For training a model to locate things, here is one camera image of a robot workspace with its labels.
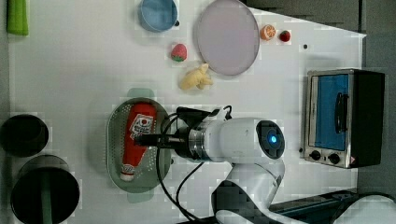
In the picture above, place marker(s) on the red strawberry toy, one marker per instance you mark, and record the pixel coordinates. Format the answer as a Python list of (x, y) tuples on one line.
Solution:
[(179, 53), (285, 36)]

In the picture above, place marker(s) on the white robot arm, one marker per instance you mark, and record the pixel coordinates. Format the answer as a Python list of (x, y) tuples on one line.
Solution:
[(253, 147)]

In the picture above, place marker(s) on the lilac round plate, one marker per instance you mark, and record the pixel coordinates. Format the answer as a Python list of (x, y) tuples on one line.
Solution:
[(228, 37)]

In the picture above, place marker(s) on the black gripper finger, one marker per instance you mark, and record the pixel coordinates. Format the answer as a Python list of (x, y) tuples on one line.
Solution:
[(148, 140)]

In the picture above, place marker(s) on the green object at edge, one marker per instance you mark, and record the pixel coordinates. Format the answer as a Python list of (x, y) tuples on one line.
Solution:
[(17, 21)]

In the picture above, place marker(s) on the orange slice toy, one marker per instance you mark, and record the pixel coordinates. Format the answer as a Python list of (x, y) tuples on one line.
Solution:
[(267, 32)]

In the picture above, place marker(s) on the red ketchup bottle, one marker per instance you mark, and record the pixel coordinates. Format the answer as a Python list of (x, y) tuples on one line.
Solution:
[(141, 120)]

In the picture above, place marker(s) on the small black cylinder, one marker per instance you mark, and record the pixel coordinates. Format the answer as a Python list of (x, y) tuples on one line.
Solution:
[(24, 135)]

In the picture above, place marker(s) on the yellow banana toy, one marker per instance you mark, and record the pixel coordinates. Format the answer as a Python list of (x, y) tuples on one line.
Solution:
[(196, 78)]

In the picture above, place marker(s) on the green strainer basket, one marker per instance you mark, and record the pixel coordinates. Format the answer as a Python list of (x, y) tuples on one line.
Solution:
[(141, 187)]

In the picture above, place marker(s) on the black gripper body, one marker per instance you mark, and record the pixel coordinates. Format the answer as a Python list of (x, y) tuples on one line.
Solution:
[(188, 142)]

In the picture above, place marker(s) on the large black cylinder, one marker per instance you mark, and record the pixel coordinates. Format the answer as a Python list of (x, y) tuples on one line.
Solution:
[(46, 192)]

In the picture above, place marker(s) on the blue cup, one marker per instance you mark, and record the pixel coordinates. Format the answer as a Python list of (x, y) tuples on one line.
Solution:
[(157, 15)]

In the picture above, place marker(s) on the silver toaster oven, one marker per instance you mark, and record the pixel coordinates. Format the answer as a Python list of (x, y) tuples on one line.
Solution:
[(344, 117)]

